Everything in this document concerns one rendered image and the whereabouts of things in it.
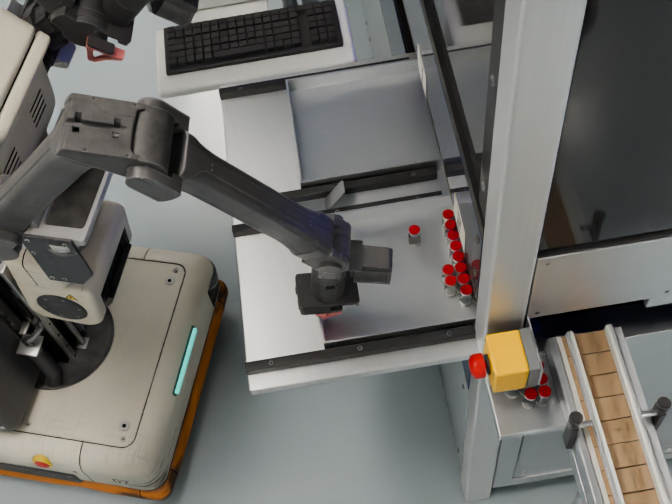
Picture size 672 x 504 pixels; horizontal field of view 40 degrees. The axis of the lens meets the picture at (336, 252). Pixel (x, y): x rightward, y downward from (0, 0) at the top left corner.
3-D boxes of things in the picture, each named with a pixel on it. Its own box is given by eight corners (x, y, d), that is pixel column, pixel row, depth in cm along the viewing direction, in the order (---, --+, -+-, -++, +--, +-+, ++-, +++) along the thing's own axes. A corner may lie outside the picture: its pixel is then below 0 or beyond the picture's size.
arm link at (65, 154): (76, 66, 106) (63, 144, 102) (183, 105, 113) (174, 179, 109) (-30, 190, 140) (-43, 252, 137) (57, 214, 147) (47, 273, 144)
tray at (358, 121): (449, 64, 192) (449, 52, 189) (476, 164, 178) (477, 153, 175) (287, 90, 192) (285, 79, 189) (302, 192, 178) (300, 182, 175)
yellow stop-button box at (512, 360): (526, 345, 150) (530, 326, 143) (537, 386, 146) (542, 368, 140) (480, 353, 150) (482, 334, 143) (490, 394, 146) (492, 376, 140)
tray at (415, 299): (485, 197, 174) (486, 187, 171) (518, 320, 161) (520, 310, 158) (307, 227, 174) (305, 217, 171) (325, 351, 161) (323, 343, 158)
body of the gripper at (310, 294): (359, 307, 155) (362, 285, 148) (298, 313, 153) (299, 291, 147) (354, 274, 158) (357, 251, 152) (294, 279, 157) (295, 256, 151)
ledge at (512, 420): (561, 355, 159) (562, 351, 157) (582, 426, 152) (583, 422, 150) (481, 368, 159) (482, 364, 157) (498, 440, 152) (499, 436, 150)
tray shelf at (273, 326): (444, 52, 196) (444, 46, 194) (524, 350, 160) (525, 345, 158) (221, 89, 196) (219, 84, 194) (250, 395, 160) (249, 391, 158)
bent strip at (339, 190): (345, 196, 177) (343, 179, 172) (347, 209, 175) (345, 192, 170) (272, 208, 177) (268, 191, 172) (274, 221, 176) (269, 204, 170)
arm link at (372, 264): (322, 212, 140) (318, 265, 137) (397, 217, 141) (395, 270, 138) (319, 241, 152) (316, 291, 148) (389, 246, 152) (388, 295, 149)
